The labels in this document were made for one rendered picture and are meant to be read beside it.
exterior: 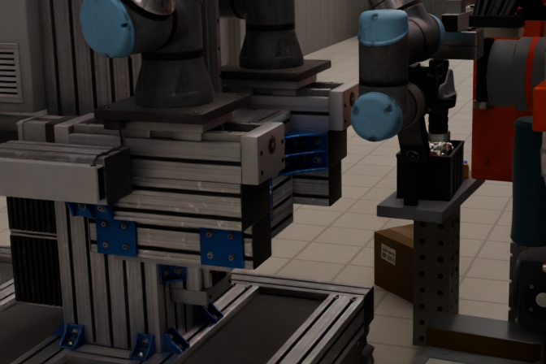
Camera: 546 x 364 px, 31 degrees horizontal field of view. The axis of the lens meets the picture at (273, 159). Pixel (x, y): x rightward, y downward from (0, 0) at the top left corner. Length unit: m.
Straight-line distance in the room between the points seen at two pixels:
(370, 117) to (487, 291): 1.79
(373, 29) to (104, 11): 0.48
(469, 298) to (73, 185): 1.65
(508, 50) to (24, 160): 0.92
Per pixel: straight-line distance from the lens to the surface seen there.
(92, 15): 1.73
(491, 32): 2.11
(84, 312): 2.30
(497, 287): 3.26
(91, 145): 1.93
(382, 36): 1.49
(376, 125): 1.49
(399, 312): 3.04
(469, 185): 2.70
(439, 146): 2.58
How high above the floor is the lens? 1.14
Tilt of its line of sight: 13 degrees down
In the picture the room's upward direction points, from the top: 2 degrees counter-clockwise
